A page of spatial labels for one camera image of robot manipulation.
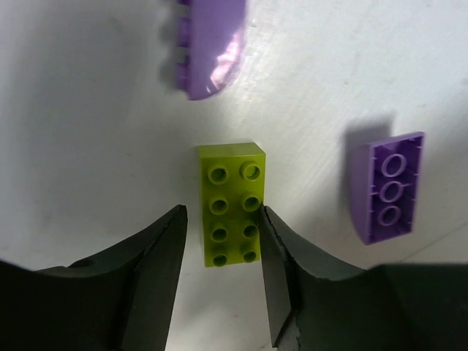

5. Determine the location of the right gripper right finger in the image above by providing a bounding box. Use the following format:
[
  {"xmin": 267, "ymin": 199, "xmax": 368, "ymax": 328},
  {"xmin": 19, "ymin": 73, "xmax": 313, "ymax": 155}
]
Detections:
[{"xmin": 259, "ymin": 206, "xmax": 467, "ymax": 350}]

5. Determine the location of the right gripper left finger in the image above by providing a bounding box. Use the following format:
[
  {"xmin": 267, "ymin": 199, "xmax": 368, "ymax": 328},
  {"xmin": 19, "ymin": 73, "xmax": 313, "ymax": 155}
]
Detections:
[{"xmin": 1, "ymin": 205, "xmax": 188, "ymax": 350}]

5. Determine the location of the lime long lego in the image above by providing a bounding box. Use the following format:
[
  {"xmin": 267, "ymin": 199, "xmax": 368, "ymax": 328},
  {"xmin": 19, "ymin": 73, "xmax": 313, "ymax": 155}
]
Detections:
[{"xmin": 197, "ymin": 143, "xmax": 266, "ymax": 268}]

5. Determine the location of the purple rectangular lego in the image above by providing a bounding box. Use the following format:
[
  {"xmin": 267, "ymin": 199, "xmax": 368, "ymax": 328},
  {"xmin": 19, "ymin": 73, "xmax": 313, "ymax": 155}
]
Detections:
[{"xmin": 349, "ymin": 132, "xmax": 425, "ymax": 245}]

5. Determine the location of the purple rounded lego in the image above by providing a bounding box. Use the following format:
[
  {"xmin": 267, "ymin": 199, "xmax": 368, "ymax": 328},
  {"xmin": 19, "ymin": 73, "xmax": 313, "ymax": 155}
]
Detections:
[{"xmin": 176, "ymin": 0, "xmax": 247, "ymax": 101}]

